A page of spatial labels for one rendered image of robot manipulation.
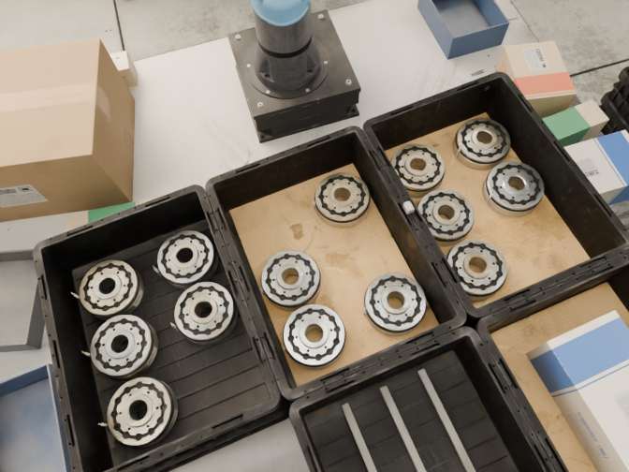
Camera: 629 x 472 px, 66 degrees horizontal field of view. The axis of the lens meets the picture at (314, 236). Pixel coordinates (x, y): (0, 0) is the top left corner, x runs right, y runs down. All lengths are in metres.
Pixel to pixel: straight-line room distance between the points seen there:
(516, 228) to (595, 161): 0.26
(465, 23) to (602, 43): 1.26
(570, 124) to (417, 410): 0.72
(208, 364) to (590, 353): 0.59
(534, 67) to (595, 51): 1.30
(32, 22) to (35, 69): 1.69
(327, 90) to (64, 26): 1.87
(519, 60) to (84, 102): 0.95
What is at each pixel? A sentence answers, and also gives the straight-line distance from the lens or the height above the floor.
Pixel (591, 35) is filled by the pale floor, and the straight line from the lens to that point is 2.64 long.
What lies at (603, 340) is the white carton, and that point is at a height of 0.92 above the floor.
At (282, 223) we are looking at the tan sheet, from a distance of 0.92.
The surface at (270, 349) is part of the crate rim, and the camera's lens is 0.76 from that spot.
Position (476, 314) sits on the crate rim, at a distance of 0.78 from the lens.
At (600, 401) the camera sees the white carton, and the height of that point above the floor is 0.92.
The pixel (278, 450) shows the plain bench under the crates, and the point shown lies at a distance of 0.96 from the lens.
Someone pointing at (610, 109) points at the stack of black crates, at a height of 0.37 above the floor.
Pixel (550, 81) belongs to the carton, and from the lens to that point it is 1.27.
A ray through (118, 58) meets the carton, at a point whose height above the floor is 0.76.
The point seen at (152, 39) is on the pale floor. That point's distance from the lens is 2.56.
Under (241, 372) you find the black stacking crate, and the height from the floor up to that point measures 0.83.
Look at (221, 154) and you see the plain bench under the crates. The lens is 1.18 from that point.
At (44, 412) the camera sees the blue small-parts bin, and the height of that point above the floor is 0.70.
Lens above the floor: 1.65
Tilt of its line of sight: 65 degrees down
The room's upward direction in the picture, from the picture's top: 6 degrees counter-clockwise
